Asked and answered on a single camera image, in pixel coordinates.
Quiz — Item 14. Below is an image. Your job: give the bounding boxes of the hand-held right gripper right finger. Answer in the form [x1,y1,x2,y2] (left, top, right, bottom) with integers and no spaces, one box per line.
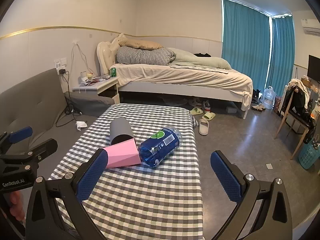
[210,150,293,240]

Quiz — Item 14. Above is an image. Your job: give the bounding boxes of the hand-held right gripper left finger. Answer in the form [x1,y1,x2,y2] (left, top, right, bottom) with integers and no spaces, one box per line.
[25,148,108,240]

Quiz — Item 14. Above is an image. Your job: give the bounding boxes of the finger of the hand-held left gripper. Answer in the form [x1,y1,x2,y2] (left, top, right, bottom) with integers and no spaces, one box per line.
[0,126,33,153]
[5,138,58,167]

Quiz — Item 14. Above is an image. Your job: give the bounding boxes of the pink faceted cup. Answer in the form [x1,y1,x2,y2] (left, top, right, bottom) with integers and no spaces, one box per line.
[103,139,141,168]

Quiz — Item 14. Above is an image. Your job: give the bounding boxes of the grey cup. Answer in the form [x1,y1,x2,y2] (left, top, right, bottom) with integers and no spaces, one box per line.
[110,117,136,146]

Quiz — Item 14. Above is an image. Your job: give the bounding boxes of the blue clear plastic cup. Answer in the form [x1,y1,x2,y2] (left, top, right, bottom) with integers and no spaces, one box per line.
[138,126,183,167]

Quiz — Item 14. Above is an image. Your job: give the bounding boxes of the person's left hand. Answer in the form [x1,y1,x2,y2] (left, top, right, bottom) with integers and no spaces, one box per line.
[4,191,26,222]

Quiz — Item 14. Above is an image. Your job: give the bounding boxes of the grey sofa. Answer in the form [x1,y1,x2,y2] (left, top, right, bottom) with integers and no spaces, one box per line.
[0,68,116,162]

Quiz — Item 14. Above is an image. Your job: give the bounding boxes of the white slipper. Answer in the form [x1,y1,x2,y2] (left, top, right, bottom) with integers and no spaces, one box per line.
[198,119,209,136]

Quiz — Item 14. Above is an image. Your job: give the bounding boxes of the checkered tablecloth table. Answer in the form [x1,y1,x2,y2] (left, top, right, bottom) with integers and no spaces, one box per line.
[47,104,203,240]

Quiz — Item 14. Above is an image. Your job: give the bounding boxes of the white sneaker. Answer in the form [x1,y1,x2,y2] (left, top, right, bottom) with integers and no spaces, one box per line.
[187,98,203,108]

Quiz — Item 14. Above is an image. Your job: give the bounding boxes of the white nightstand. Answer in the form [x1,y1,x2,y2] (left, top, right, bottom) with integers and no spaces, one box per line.
[72,76,119,104]

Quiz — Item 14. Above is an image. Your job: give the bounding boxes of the teal laundry basket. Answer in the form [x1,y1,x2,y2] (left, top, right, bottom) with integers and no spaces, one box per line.
[298,140,320,170]

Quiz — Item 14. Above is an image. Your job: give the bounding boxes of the clear water jug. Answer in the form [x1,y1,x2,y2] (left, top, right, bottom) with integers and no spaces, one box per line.
[262,86,277,110]

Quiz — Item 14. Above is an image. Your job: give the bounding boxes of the wooden chair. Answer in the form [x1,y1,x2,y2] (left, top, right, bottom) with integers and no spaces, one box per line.
[274,85,313,160]

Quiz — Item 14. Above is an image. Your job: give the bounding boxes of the bed with beige sheets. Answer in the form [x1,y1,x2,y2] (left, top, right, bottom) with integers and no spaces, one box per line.
[96,33,253,119]

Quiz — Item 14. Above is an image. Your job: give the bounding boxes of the black jacket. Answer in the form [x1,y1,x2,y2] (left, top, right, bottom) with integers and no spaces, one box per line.
[279,86,318,145]

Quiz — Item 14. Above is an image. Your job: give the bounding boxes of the beige bed sheet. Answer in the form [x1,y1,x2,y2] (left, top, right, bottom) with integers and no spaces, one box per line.
[110,63,253,105]

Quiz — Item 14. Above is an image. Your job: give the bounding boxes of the pale green blanket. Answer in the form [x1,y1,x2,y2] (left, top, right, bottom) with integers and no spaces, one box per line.
[168,47,232,71]

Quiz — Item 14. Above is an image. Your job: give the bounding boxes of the white garment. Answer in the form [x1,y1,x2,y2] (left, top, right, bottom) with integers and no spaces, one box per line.
[289,78,311,98]

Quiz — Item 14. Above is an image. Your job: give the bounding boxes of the folded checkered quilt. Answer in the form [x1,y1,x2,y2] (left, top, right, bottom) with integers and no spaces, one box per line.
[116,46,177,65]

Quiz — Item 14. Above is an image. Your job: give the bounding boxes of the wide teal curtain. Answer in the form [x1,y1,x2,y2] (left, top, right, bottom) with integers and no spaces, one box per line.
[221,0,270,85]

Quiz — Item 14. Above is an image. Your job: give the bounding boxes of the narrow teal curtain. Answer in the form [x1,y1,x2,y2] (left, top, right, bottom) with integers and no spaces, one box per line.
[264,15,296,89]

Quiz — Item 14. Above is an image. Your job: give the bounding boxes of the beige pillow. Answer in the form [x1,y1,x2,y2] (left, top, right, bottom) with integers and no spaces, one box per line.
[119,39,164,50]

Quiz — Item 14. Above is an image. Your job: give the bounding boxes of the black monitor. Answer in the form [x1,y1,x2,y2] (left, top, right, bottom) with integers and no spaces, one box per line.
[307,54,320,82]

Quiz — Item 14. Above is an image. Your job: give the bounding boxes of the white air conditioner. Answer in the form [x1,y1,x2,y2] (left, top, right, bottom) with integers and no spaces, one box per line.
[301,17,320,35]

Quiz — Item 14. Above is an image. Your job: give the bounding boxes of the black charger cable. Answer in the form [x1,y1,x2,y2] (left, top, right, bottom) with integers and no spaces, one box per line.
[56,69,83,128]

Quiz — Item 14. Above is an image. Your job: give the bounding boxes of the wall socket panel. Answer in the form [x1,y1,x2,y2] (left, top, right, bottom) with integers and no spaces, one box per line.
[54,57,68,75]

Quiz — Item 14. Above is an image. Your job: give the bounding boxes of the white cable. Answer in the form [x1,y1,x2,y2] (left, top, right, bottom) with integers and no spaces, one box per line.
[71,39,95,76]

